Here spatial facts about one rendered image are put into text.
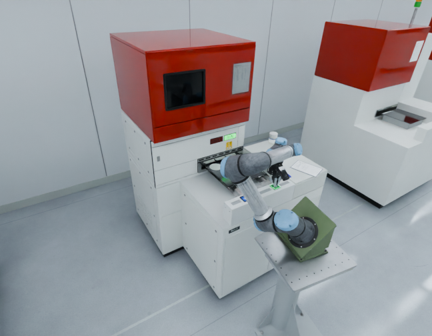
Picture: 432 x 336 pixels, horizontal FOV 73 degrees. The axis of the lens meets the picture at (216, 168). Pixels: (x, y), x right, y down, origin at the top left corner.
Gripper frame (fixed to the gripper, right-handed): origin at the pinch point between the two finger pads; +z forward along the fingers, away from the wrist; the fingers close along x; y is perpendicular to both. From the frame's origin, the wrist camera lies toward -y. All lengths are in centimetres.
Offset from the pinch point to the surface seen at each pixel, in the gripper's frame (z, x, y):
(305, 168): 0.6, -35.8, 6.6
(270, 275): 97, -8, -4
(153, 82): -66, 63, 54
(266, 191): 1.8, 8.5, 0.0
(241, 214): 8.6, 31.9, -4.0
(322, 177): 5.4, -44.6, -4.0
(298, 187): 5.4, -18.9, -4.0
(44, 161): 48, 135, 207
